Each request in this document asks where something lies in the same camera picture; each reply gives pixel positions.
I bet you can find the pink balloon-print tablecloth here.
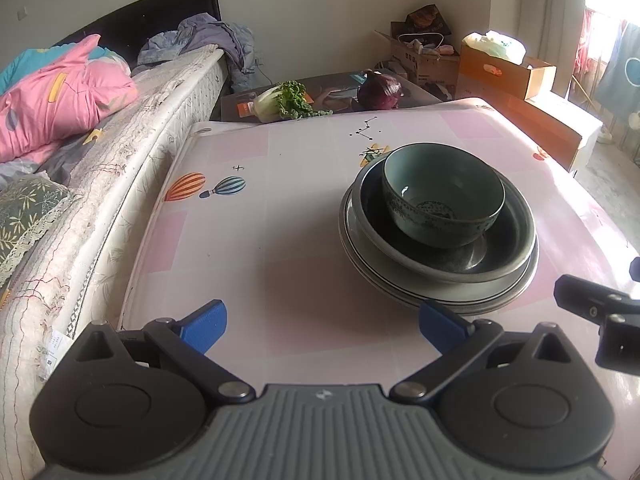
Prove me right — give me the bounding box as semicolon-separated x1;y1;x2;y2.
120;96;640;411

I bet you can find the white plastic bag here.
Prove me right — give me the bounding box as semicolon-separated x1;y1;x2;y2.
462;30;527;66

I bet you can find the grey-blue jacket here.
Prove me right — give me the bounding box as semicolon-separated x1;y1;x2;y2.
132;12;256;93

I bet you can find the large flat cardboard box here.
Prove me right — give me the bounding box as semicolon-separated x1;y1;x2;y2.
492;91;603;171

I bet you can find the steel bowl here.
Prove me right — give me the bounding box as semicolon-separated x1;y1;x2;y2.
357;160;537;283

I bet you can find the pink quilt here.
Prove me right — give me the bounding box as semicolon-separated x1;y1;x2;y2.
0;34;138;163

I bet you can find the napa cabbage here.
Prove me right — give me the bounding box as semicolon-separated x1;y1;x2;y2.
251;81;335;124

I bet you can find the open orange cardboard box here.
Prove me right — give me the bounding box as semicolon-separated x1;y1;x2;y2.
457;42;557;101

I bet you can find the red cabbage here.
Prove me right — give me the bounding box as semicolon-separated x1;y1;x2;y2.
357;71;405;111

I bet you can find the teal ceramic bowl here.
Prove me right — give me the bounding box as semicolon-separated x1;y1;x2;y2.
382;143;506;250

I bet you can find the black bed headboard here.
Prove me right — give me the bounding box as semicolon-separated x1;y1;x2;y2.
50;0;223;68

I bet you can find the green floral lace pillow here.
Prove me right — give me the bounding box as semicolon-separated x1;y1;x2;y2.
0;172;76;288

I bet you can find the white quilted mattress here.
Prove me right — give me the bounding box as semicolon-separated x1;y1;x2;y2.
0;46;231;480

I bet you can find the brown printed cardboard box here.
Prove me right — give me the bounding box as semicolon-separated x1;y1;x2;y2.
375;20;461;88

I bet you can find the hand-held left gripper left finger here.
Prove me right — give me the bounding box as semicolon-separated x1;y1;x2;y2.
74;299;257;406

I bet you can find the low dark side table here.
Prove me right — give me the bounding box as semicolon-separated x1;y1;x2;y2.
220;69;441;123

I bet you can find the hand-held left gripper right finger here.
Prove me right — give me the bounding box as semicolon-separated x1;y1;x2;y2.
390;300;575;406

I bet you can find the dark printed bag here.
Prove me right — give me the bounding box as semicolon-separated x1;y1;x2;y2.
405;4;453;36

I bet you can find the steel plate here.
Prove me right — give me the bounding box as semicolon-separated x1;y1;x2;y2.
339;195;541;317
341;180;540;306

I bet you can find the blue blanket with circles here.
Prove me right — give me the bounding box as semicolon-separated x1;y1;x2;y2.
597;22;640;108

